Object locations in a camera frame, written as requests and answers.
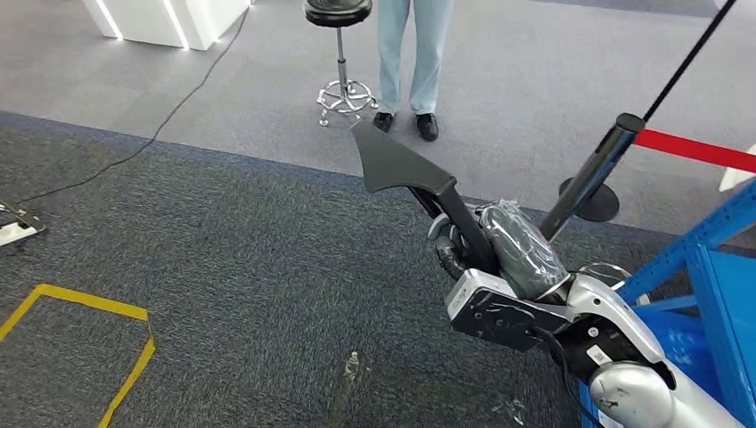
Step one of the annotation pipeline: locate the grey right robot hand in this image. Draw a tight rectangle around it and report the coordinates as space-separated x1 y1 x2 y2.
426 199 573 302

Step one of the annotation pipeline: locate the blue metal shelf rack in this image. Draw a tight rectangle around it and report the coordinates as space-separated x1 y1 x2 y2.
617 179 756 428

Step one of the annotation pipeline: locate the thin pole with disc base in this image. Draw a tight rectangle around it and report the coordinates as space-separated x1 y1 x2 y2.
557 0 739 224

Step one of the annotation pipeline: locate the blue plastic bin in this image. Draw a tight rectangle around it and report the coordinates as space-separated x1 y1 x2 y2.
635 304 725 408

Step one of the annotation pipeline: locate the red barrier belt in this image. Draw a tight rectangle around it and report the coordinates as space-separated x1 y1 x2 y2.
631 128 756 176

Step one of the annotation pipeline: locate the person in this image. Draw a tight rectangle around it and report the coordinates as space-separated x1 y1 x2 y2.
373 0 456 143

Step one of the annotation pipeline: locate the black seat swivel stool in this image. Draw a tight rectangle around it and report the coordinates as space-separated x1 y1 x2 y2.
304 0 379 128

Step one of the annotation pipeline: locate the yellow floor tape square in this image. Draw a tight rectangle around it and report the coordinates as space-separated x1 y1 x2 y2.
0 284 157 428

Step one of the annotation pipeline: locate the white cabinet with light strips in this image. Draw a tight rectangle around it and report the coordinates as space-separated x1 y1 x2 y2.
81 0 252 52

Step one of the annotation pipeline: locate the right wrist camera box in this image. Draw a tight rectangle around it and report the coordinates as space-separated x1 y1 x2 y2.
446 268 571 354

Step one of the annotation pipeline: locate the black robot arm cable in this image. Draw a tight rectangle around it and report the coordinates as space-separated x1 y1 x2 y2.
534 327 592 428

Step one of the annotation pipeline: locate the black floor cable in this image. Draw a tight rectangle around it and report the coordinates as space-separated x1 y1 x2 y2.
16 5 252 206

